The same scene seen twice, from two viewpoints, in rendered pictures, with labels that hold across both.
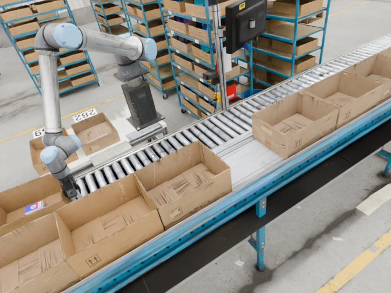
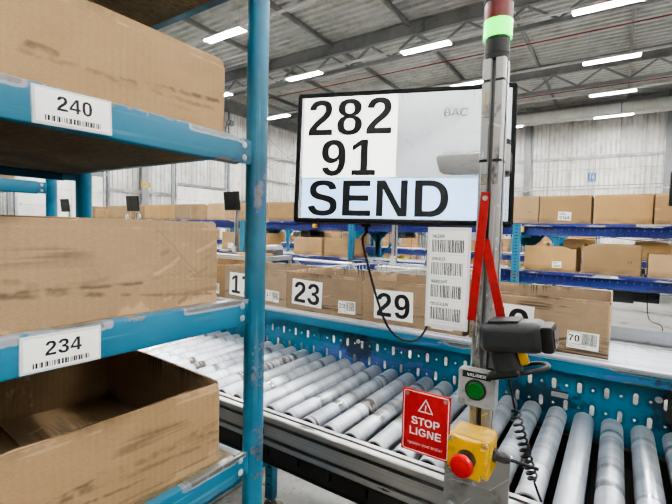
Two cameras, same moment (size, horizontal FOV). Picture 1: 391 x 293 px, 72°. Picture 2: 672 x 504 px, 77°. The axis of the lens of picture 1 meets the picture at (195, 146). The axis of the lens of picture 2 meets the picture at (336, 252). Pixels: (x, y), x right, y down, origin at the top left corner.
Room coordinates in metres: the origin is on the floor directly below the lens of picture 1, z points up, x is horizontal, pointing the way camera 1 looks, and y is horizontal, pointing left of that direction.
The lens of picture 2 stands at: (2.60, 0.22, 1.23)
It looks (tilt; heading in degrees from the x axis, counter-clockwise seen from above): 3 degrees down; 238
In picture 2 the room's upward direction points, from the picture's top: 1 degrees clockwise
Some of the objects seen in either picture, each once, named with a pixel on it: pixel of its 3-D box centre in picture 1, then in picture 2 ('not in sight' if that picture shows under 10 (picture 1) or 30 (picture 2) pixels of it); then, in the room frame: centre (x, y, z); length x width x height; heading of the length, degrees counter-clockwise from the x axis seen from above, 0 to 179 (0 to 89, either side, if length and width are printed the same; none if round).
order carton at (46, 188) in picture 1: (32, 207); not in sight; (1.12, 0.99, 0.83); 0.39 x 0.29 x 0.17; 110
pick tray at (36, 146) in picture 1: (53, 149); not in sight; (1.74, 1.08, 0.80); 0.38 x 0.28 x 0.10; 24
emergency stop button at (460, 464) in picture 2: not in sight; (463, 462); (2.04, -0.26, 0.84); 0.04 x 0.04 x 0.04; 24
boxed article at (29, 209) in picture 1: (35, 208); not in sight; (1.16, 1.02, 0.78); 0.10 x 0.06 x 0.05; 106
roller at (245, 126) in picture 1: (243, 125); (515, 442); (1.69, -0.40, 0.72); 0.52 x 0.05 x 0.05; 24
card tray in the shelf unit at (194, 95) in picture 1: (198, 88); not in sight; (3.14, -0.17, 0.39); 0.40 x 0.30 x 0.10; 25
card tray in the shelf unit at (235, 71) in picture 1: (216, 68); not in sight; (2.69, -0.37, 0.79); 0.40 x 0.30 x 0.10; 26
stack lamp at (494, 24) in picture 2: not in sight; (498, 22); (1.94, -0.30, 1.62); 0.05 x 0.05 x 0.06
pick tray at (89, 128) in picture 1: (95, 132); not in sight; (1.87, 0.78, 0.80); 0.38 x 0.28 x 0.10; 26
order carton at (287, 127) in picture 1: (292, 123); (541, 315); (1.28, -0.60, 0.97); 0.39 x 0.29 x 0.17; 114
